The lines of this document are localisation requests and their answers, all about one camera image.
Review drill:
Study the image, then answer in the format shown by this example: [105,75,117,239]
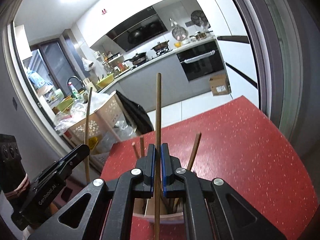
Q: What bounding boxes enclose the green strainer basket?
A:
[97,76,115,88]

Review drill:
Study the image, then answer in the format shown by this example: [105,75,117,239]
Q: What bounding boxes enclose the round metal steamer rack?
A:
[172,26,188,40]

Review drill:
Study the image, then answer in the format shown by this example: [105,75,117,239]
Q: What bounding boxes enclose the green basin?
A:
[56,99,75,112]

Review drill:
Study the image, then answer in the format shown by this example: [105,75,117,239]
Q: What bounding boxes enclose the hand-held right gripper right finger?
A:
[161,142,287,240]

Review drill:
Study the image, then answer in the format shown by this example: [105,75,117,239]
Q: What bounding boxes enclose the grey sliding door frame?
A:
[222,0,320,155]

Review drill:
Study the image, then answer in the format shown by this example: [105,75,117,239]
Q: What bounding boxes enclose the kitchen faucet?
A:
[66,76,84,93]

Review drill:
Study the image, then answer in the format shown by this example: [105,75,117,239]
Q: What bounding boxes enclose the black wok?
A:
[124,52,147,64]

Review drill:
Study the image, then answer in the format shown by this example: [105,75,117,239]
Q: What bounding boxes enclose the white spray bottle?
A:
[68,82,80,98]

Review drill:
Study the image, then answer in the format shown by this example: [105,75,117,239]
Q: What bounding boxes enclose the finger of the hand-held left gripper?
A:
[37,144,90,181]

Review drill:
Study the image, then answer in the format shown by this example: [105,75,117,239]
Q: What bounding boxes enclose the beige perforated basket trolley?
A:
[55,91,140,155]

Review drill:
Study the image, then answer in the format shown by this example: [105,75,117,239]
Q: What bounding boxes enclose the blue printed bag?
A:
[26,67,45,88]

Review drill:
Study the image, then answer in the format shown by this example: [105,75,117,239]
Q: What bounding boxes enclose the pink utensil holder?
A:
[132,197,185,225]

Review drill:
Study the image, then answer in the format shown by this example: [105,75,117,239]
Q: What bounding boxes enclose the black built-in oven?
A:
[176,40,224,82]

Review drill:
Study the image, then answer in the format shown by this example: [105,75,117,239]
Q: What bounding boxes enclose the clear plastic bags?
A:
[55,92,110,130]

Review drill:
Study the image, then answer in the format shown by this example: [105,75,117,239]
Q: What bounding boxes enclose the black range hood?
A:
[106,6,168,52]

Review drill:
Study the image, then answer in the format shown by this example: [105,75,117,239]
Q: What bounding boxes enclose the white refrigerator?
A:
[216,35,260,113]

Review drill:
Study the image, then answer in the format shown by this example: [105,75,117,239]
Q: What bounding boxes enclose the white hanging plastic bag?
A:
[82,57,95,72]

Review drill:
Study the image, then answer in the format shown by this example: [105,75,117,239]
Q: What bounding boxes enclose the lidded cooking pot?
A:
[151,41,170,52]

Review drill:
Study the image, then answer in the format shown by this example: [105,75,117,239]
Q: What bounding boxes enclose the yellow plastic bag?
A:
[86,136,99,154]

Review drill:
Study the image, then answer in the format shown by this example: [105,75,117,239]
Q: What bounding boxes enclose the grey base cabinets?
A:
[100,52,190,113]

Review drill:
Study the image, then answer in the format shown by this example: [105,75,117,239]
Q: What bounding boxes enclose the white wall cabinets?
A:
[75,0,188,50]

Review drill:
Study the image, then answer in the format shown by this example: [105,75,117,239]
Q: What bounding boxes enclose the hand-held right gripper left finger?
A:
[27,143,157,240]

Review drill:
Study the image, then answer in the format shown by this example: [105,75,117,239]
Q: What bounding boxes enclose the spice rack with bottles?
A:
[101,52,125,73]

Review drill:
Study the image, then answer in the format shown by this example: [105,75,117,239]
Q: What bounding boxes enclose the black hanging bag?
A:
[115,90,154,134]

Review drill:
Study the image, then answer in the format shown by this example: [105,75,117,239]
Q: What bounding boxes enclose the cardboard box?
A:
[209,74,230,96]

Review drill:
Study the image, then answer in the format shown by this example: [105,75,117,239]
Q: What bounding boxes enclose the round dark trivet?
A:
[191,10,208,23]

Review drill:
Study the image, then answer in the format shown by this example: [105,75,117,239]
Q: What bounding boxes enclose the person's left forearm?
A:
[0,134,32,200]

